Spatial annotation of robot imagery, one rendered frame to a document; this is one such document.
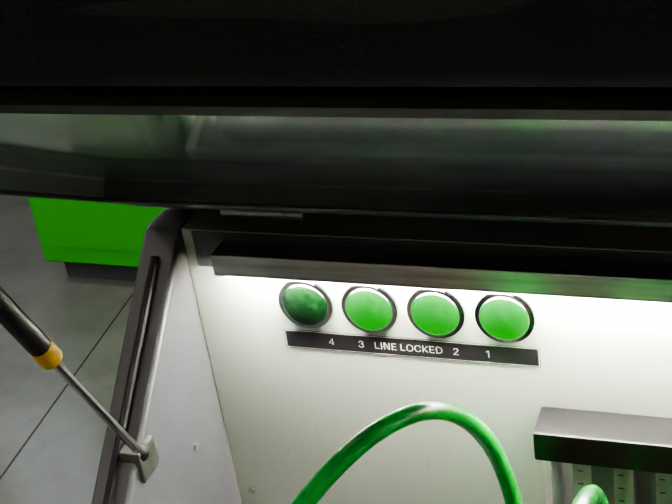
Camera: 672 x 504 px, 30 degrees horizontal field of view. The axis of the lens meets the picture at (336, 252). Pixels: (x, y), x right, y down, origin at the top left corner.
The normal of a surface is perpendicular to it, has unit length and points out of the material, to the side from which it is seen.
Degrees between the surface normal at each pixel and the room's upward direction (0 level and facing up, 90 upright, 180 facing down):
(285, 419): 90
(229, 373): 90
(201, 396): 90
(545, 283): 90
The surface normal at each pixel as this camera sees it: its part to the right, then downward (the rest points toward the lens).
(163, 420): 0.94, 0.05
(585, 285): -0.33, 0.50
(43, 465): -0.14, -0.87
